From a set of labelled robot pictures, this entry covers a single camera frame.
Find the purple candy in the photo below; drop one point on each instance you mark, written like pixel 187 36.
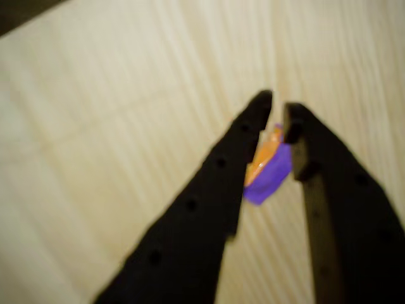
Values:
pixel 269 177

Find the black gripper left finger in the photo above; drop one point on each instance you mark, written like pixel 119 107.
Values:
pixel 190 237

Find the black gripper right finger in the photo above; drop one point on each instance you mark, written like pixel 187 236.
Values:
pixel 357 237

